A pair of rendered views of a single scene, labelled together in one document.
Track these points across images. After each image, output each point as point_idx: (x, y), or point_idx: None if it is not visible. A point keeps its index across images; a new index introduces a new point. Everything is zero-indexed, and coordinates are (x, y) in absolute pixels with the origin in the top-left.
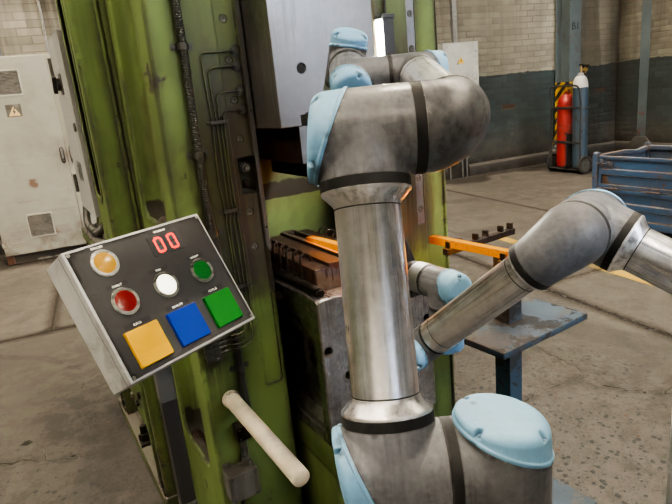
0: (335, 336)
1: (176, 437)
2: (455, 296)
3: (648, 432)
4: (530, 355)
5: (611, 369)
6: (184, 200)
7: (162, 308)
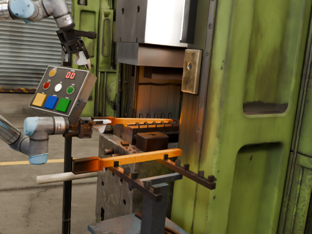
0: (101, 157)
1: (65, 150)
2: (23, 127)
3: None
4: None
5: None
6: (118, 70)
7: (51, 93)
